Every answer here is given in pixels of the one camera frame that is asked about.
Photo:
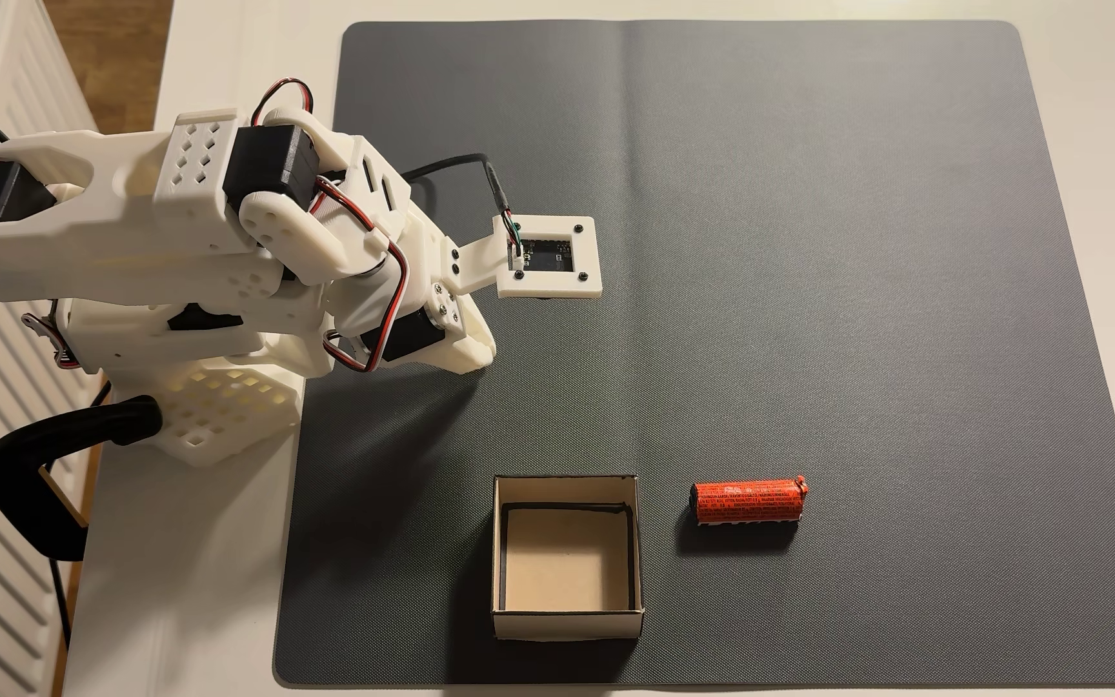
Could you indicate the red cylindrical object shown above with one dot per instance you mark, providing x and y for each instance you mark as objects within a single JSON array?
[{"x": 746, "y": 501}]

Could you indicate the grey textured mat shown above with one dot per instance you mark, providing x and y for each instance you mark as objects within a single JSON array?
[{"x": 809, "y": 290}]

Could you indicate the black table clamp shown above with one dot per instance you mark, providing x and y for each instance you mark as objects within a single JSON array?
[{"x": 20, "y": 474}]

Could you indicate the white framed camera module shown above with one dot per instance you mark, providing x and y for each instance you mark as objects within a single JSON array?
[{"x": 582, "y": 247}]

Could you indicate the open cardboard box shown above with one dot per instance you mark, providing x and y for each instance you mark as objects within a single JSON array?
[{"x": 567, "y": 571}]

